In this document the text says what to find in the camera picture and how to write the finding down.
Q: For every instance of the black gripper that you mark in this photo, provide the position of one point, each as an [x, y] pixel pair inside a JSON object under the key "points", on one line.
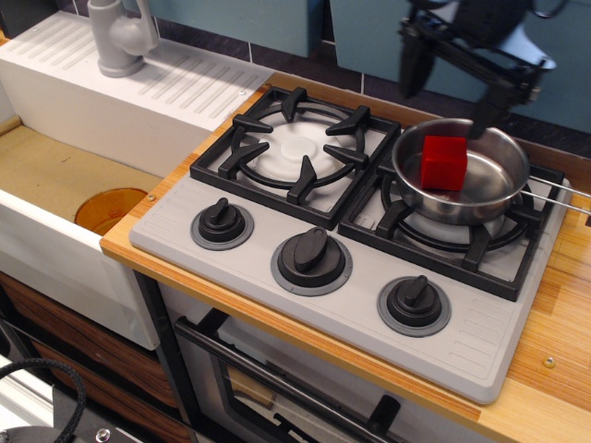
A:
{"points": [[486, 40]]}

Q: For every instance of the red cube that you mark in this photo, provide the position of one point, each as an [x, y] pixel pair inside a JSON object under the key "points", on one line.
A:
{"points": [[443, 163]]}

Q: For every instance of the small steel pan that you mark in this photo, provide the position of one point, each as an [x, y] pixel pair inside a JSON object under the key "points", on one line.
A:
{"points": [[497, 172]]}

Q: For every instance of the black right stove knob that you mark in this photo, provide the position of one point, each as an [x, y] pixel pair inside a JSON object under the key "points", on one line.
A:
{"points": [[414, 306]]}

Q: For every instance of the black stove knob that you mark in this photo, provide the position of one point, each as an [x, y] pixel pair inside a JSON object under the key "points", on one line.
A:
{"points": [[311, 264], [414, 306], [222, 226]]}

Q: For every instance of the black middle stove knob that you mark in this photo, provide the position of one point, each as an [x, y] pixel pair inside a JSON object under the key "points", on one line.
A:
{"points": [[311, 264]]}

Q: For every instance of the grey toy stove top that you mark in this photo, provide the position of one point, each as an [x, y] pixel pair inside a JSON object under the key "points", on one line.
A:
{"points": [[470, 356]]}

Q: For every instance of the black left stove knob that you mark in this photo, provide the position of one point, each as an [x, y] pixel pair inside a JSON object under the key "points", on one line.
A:
{"points": [[222, 226]]}

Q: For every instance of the black left burner grate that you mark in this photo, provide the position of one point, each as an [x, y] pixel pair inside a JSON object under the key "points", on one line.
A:
{"points": [[293, 157]]}

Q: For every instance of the black burner grate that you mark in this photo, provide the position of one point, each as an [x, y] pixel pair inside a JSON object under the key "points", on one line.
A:
{"points": [[293, 157], [496, 257]]}

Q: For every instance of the black right burner grate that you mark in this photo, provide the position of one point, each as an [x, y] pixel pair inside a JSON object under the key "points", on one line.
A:
{"points": [[496, 257]]}

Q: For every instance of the grey toy faucet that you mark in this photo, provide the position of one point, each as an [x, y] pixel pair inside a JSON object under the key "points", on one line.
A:
{"points": [[121, 41]]}

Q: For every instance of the orange translucent plate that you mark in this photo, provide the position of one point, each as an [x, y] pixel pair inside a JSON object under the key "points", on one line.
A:
{"points": [[100, 213]]}

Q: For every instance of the white toy sink unit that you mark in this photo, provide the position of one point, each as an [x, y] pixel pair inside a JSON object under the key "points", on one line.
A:
{"points": [[68, 133]]}

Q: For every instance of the wooden drawer fronts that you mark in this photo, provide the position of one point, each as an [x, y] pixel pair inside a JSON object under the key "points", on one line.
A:
{"points": [[125, 383]]}

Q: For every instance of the oven door with handle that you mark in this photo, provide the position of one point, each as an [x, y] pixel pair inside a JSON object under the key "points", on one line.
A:
{"points": [[267, 390]]}

